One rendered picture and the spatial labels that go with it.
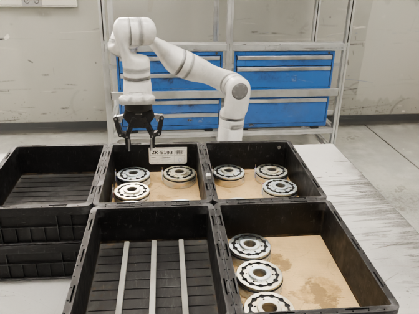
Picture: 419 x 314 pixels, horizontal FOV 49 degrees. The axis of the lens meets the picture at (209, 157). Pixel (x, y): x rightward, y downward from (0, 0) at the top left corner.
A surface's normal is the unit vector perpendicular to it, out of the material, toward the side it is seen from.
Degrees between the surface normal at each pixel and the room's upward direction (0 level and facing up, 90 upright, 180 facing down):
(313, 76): 90
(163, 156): 90
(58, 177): 0
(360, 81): 90
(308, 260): 0
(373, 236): 0
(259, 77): 90
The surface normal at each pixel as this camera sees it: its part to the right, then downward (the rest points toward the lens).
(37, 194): 0.02, -0.91
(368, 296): -1.00, 0.02
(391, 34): 0.12, 0.41
